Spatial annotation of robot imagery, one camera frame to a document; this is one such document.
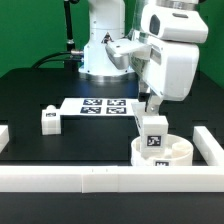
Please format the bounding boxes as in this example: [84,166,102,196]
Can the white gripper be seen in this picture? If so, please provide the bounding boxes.
[130,31,199,116]

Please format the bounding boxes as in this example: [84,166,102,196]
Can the white round stool seat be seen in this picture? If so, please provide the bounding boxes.
[131,134,194,166]

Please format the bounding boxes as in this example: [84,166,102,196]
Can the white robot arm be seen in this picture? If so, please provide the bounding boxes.
[80,0,208,115]

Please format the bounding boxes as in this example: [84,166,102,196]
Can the white paper marker sheet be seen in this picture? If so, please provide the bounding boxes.
[60,98,137,116]

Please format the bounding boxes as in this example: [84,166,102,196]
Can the white block at left edge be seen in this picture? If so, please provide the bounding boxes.
[0,125,9,153]

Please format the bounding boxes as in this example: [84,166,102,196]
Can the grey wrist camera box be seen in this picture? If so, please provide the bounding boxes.
[105,38,151,70]

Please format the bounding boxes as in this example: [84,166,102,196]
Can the white obstacle fence wall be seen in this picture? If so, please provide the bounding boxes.
[0,126,224,193]

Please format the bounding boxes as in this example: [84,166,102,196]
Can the black cables at base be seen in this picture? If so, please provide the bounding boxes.
[31,0,84,69]

